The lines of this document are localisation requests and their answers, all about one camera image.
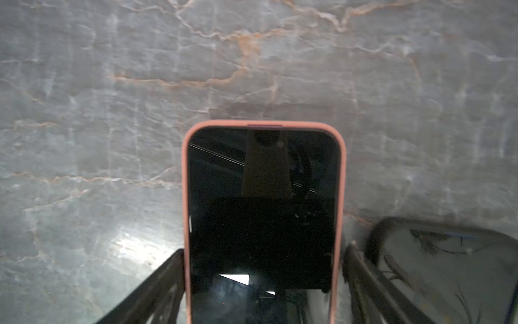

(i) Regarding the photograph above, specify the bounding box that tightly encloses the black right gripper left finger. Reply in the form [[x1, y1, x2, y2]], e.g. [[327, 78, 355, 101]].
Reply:
[[98, 248, 186, 324]]

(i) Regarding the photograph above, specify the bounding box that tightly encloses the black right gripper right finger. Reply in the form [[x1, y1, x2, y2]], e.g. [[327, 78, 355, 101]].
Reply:
[[343, 242, 432, 324]]

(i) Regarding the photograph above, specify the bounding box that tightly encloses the blue-edged phone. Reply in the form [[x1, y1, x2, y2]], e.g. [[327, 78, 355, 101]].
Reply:
[[365, 217, 517, 323]]

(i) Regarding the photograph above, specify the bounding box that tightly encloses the purple-edged phone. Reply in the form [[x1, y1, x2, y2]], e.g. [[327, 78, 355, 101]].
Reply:
[[187, 126, 340, 324]]

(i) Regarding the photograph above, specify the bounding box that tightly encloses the pink phone case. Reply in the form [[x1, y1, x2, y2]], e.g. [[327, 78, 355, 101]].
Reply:
[[181, 119, 347, 324]]

